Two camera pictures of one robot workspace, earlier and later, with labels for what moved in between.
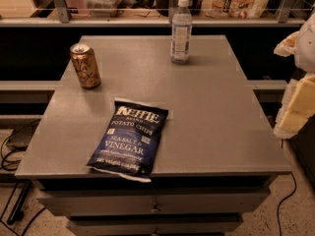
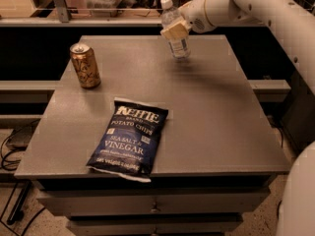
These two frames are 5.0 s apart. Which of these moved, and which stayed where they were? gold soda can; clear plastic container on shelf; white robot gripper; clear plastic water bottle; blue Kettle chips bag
Moved: white robot gripper; clear plastic water bottle
Stayed: gold soda can; clear plastic container on shelf; blue Kettle chips bag
